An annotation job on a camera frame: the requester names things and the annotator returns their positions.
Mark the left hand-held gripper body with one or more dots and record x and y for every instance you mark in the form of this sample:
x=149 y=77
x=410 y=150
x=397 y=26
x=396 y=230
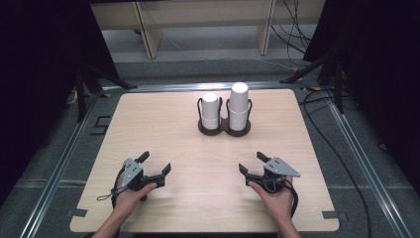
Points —
x=132 y=172

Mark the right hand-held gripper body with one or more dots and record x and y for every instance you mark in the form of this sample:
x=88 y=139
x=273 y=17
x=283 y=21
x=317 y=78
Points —
x=275 y=172

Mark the dark brown double cup holder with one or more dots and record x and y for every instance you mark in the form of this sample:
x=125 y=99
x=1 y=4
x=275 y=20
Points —
x=224 y=127

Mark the tall stack of white cups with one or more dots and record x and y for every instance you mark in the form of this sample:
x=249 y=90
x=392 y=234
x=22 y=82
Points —
x=238 y=105

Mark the short stack of white cups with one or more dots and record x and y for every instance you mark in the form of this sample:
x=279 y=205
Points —
x=210 y=110

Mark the person's left hand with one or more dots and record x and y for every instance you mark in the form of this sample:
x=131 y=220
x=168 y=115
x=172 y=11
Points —
x=130 y=200

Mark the person's right hand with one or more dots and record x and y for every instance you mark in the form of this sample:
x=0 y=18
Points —
x=277 y=203

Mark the grey tape strip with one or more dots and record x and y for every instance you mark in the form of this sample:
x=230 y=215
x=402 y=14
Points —
x=330 y=214
x=79 y=213

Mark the yellow tape piece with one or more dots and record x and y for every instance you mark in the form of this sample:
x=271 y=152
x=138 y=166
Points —
x=312 y=88

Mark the black tripod stand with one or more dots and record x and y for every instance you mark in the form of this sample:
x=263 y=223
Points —
x=81 y=92
x=337 y=86

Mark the dark curtain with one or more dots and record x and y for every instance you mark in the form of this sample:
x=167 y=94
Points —
x=383 y=82
x=43 y=82

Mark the light wooden shelf unit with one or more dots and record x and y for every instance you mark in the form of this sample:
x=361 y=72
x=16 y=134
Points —
x=152 y=29

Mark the metal floor rail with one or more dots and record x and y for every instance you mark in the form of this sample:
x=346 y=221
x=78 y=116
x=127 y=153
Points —
x=56 y=172
x=198 y=86
x=369 y=165

